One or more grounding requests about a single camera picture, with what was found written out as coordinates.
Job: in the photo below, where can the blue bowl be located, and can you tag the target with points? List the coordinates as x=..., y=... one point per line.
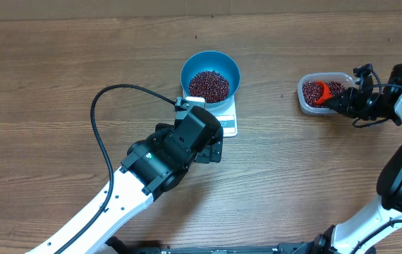
x=211, y=61

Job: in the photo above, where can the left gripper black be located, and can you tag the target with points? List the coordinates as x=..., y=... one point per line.
x=207, y=155

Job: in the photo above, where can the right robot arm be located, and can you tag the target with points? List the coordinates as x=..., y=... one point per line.
x=383, y=215

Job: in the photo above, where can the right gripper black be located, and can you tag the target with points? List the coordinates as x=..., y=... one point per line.
x=350, y=95

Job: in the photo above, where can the red measuring scoop blue handle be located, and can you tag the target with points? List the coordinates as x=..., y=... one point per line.
x=326, y=94

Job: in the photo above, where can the red beans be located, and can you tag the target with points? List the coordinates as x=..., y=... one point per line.
x=210, y=85

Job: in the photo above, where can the clear plastic container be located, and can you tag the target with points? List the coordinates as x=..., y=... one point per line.
x=342, y=78

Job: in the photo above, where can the white kitchen scale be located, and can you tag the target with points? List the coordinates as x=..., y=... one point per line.
x=224, y=111

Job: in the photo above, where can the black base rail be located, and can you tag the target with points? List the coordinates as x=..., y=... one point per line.
x=222, y=249

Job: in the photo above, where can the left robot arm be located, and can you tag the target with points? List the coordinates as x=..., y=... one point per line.
x=152, y=166

